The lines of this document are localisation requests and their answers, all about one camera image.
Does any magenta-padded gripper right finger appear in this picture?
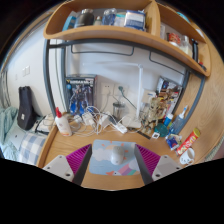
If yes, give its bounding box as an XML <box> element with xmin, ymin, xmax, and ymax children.
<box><xmin>133</xmin><ymin>143</ymin><xmax>183</xmax><ymax>186</ymax></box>

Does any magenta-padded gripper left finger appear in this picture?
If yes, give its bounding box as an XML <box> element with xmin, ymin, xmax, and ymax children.
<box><xmin>43</xmin><ymin>143</ymin><xmax>93</xmax><ymax>186</ymax></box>

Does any grey computer mouse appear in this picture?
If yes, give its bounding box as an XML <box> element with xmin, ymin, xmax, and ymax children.
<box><xmin>109</xmin><ymin>145</ymin><xmax>125</xmax><ymax>166</ymax></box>

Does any pastel cloud print mouse pad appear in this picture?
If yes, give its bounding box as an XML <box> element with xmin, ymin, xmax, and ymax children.
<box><xmin>88</xmin><ymin>139</ymin><xmax>141</xmax><ymax>177</ymax></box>

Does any blue snack packet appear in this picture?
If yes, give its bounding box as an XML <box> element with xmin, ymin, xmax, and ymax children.
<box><xmin>165</xmin><ymin>133</ymin><xmax>183</xmax><ymax>151</ymax></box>

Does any white red-capped lotion bottle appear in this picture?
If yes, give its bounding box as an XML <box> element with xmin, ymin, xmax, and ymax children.
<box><xmin>54</xmin><ymin>106</ymin><xmax>73</xmax><ymax>138</ymax></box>

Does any white mug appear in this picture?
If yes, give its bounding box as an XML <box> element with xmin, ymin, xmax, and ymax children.
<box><xmin>179</xmin><ymin>147</ymin><xmax>196</xmax><ymax>166</ymax></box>

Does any white charger block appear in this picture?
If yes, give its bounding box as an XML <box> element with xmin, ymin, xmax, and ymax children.
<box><xmin>81</xmin><ymin>111</ymin><xmax>95</xmax><ymax>127</ymax></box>

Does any red chips can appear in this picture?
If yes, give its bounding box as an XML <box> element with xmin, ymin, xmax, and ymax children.
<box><xmin>175</xmin><ymin>127</ymin><xmax>202</xmax><ymax>156</ymax></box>

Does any blue tube with white cap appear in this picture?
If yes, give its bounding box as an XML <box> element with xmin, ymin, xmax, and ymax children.
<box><xmin>163</xmin><ymin>112</ymin><xmax>174</xmax><ymax>128</ymax></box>

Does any white power strip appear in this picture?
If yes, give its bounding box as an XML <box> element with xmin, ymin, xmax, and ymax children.
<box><xmin>107</xmin><ymin>114</ymin><xmax>129</xmax><ymax>135</ymax></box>

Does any blue plaid pillow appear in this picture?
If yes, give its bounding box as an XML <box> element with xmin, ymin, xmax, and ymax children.
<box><xmin>18</xmin><ymin>132</ymin><xmax>48</xmax><ymax>166</ymax></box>

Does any blue spray bottle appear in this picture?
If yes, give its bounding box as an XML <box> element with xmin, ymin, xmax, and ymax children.
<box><xmin>171</xmin><ymin>105</ymin><xmax>189</xmax><ymax>135</ymax></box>

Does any beige robot figurine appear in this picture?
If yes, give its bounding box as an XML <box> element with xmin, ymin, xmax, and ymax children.
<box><xmin>143</xmin><ymin>96</ymin><xmax>168</xmax><ymax>129</ymax></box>

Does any clear glass jar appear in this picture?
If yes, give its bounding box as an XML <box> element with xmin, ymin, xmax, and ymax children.
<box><xmin>112</xmin><ymin>101</ymin><xmax>127</xmax><ymax>118</ymax></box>

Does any robot model kit box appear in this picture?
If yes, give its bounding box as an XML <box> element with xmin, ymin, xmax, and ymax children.
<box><xmin>64</xmin><ymin>74</ymin><xmax>98</xmax><ymax>116</ymax></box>

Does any white desk lamp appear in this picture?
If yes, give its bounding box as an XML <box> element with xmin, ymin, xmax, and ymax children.
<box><xmin>83</xmin><ymin>61</ymin><xmax>145</xmax><ymax>129</ymax></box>

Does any black bag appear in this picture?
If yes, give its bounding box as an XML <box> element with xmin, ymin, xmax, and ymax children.
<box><xmin>16</xmin><ymin>85</ymin><xmax>38</xmax><ymax>131</ymax></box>

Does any teal blanket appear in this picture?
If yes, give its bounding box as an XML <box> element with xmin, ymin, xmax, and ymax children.
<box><xmin>0</xmin><ymin>106</ymin><xmax>19</xmax><ymax>158</ymax></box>

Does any wooden shelf unit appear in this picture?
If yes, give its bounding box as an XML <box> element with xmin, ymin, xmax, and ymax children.
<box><xmin>43</xmin><ymin>0</ymin><xmax>213</xmax><ymax>78</ymax></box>

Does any white wall socket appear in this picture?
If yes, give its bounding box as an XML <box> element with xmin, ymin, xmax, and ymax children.
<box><xmin>100</xmin><ymin>82</ymin><xmax>116</xmax><ymax>96</ymax></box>

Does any grey metal shelf frame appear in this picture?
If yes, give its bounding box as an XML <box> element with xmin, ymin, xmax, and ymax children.
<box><xmin>42</xmin><ymin>38</ymin><xmax>207</xmax><ymax>131</ymax></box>

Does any white wall switch plate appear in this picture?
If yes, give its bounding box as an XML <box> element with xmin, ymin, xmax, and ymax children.
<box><xmin>21</xmin><ymin>65</ymin><xmax>32</xmax><ymax>78</ymax></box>

